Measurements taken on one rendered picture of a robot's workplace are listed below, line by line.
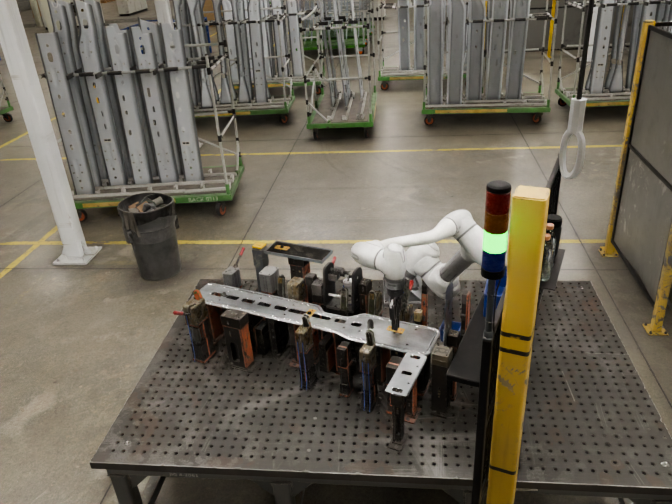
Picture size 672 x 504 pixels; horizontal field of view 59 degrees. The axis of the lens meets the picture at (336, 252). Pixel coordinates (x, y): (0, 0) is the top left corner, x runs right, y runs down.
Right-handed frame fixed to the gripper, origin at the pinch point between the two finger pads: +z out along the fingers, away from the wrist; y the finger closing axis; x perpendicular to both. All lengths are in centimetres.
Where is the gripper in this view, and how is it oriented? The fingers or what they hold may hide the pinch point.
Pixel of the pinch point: (395, 322)
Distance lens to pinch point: 289.8
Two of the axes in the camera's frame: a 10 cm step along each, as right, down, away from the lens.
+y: -4.2, 4.5, -7.9
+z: 0.6, 8.8, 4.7
